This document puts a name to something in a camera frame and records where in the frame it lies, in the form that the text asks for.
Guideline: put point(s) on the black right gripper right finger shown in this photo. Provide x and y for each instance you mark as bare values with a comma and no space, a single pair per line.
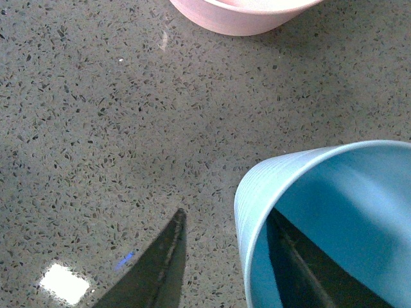
306,276

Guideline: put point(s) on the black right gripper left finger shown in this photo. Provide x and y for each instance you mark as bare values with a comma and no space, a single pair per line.
156,279

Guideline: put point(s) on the blue cup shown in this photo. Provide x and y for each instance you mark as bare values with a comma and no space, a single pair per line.
352,201

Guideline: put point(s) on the pink bowl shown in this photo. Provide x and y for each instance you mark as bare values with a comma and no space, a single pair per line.
241,18

